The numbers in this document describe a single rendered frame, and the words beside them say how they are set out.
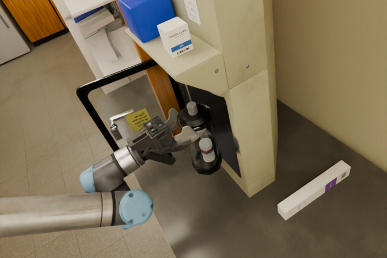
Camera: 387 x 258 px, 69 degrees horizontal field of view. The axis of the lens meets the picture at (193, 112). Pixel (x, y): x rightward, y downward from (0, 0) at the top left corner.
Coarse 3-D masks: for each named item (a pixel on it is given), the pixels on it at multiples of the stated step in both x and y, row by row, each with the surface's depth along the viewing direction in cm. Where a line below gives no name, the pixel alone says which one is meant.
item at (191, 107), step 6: (192, 102) 81; (186, 108) 84; (192, 108) 79; (198, 108) 83; (204, 108) 82; (180, 114) 83; (186, 114) 82; (192, 114) 81; (198, 114) 81; (204, 114) 80; (180, 120) 82; (186, 120) 80; (192, 120) 80; (198, 120) 79; (204, 120) 80; (192, 126) 80
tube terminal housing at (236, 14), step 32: (224, 0) 52; (256, 0) 55; (192, 32) 67; (224, 32) 56; (256, 32) 60; (224, 64) 60; (256, 64) 64; (224, 96) 69; (256, 96) 70; (256, 128) 77; (256, 160) 85; (256, 192) 96
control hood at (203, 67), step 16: (128, 32) 76; (144, 48) 68; (160, 48) 65; (208, 48) 60; (160, 64) 60; (176, 64) 58; (192, 64) 57; (208, 64) 58; (176, 80) 56; (192, 80) 58; (208, 80) 60; (224, 80) 62
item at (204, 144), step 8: (200, 104) 86; (208, 120) 80; (192, 128) 79; (208, 128) 83; (200, 136) 82; (208, 136) 84; (192, 144) 85; (200, 144) 84; (208, 144) 86; (216, 144) 90; (192, 152) 89; (200, 152) 87; (208, 152) 88; (216, 152) 91; (192, 160) 94; (200, 160) 90; (208, 160) 90; (216, 160) 92; (200, 168) 93; (208, 168) 92
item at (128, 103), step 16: (96, 80) 85; (128, 80) 88; (144, 80) 90; (160, 80) 92; (96, 96) 88; (112, 96) 90; (128, 96) 92; (144, 96) 94; (160, 96) 96; (112, 112) 93; (128, 112) 96; (144, 112) 98; (160, 112) 100; (128, 128) 100; (176, 128) 107
